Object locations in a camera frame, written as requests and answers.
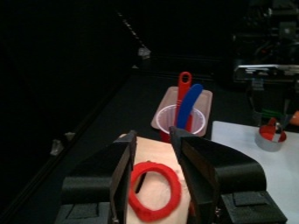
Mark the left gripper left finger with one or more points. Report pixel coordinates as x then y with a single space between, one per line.
94 186

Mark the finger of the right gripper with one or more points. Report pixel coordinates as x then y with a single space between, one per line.
290 102
257 96

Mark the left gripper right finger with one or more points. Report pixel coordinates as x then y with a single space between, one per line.
222 175

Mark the red wooden drawer box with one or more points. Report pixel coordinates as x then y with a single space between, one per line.
156 192

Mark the orange toy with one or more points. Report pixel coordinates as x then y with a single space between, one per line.
296 118

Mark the white cutting board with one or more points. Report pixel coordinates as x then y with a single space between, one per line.
241 163

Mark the pink translucent container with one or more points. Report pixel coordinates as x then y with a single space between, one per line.
205 100

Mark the blue plastic utensil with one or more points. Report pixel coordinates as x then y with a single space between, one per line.
189 105

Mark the red plastic utensil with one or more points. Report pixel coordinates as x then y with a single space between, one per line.
185 86

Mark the grey frame clip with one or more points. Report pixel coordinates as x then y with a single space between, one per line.
145 53
70 136
58 146

